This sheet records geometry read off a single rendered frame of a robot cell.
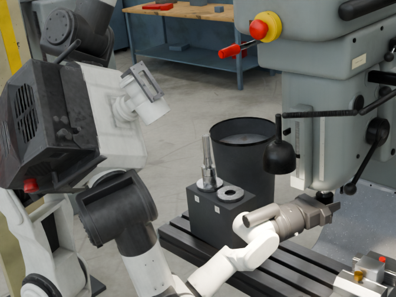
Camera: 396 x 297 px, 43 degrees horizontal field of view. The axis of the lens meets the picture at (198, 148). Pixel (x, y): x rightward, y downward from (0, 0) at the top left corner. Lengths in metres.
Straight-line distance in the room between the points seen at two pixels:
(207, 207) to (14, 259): 1.53
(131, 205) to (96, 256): 2.41
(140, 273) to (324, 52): 0.62
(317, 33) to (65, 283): 0.99
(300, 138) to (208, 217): 0.57
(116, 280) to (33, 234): 1.84
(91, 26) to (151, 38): 7.24
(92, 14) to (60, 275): 0.74
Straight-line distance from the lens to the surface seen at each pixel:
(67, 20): 1.18
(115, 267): 3.30
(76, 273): 1.57
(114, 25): 8.59
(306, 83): 1.19
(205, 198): 1.62
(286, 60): 1.16
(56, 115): 1.04
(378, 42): 1.19
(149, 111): 1.07
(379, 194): 1.76
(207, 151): 1.61
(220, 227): 1.63
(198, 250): 1.71
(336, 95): 1.17
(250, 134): 3.65
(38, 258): 1.50
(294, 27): 1.01
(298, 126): 1.19
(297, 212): 1.31
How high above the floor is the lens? 1.97
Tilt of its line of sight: 25 degrees down
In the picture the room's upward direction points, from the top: 6 degrees counter-clockwise
